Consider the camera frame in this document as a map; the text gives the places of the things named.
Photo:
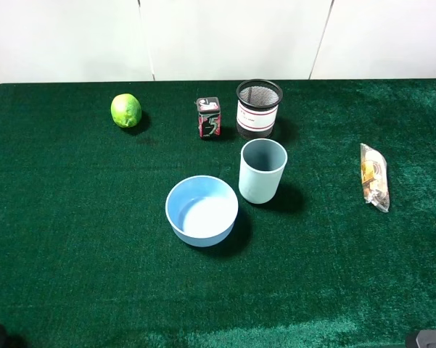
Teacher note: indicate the light blue bowl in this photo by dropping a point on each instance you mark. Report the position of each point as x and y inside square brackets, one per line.
[201, 210]

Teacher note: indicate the green lime fruit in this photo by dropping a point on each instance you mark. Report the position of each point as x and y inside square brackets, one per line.
[126, 110]

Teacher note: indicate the red black gum box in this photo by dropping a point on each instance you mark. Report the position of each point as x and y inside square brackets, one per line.
[209, 117]

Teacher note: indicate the clear wrapped snack packet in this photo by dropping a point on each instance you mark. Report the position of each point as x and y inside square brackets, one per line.
[374, 178]

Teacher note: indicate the light blue cup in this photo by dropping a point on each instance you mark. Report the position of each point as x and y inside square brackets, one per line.
[262, 163]

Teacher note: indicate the black object bottom right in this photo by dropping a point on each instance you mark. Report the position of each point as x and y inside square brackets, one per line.
[421, 339]

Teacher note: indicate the green felt table cloth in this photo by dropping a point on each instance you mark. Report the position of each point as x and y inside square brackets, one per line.
[88, 258]

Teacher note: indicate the black mesh pen holder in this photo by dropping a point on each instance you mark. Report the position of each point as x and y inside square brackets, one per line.
[257, 107]

